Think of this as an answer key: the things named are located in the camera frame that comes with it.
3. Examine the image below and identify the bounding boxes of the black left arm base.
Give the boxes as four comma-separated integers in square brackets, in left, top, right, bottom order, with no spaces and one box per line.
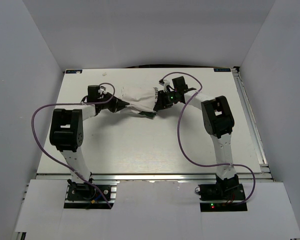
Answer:
[63,179,118,210]

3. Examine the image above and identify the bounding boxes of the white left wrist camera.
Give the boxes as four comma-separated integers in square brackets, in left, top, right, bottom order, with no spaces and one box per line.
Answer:
[98,86,107,95]

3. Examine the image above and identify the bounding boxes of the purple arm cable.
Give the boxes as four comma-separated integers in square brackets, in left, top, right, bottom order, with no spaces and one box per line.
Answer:
[31,82,116,210]
[161,72,256,206]

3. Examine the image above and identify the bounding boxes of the blue right corner label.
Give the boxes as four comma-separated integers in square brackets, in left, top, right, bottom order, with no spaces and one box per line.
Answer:
[213,68,232,73]

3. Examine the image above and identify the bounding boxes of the blue table corner label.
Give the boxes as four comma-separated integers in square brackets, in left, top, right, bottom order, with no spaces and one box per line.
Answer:
[65,69,83,74]

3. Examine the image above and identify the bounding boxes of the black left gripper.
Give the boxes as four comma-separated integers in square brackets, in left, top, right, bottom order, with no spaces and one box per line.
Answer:
[97,92,129,113]

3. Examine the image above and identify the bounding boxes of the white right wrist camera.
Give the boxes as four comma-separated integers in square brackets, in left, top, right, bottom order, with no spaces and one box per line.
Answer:
[159,79,170,92]

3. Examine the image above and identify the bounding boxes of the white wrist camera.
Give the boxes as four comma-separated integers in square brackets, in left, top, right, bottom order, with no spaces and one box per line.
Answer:
[159,79,170,92]
[98,86,107,95]

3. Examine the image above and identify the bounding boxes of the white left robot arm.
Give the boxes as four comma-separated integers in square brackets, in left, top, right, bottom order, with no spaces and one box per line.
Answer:
[49,85,129,200]

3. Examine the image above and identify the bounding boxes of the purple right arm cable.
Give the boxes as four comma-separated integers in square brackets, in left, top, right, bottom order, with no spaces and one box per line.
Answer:
[161,72,256,206]

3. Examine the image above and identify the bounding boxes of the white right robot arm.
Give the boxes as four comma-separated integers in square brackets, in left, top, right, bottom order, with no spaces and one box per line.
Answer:
[154,76,239,200]

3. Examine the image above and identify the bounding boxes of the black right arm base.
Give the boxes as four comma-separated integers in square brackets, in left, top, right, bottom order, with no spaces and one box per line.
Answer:
[194,183,248,213]

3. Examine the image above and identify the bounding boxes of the white green-sleeved t-shirt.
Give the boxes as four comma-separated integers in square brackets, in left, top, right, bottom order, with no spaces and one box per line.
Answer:
[119,86,159,118]

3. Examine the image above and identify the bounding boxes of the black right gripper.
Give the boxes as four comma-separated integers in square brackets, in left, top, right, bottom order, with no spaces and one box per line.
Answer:
[153,89,179,111]

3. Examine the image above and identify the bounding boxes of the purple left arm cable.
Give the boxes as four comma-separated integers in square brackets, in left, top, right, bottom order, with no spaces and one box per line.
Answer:
[31,82,116,210]

